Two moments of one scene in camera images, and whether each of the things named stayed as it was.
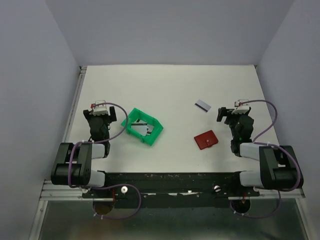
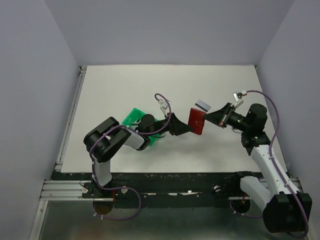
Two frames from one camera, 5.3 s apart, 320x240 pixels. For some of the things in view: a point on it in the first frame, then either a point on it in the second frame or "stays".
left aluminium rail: x=74 y=103 stays
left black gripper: x=89 y=116 to x=176 y=127
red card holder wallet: x=206 y=140 to x=196 y=121
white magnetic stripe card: x=202 y=106 stays
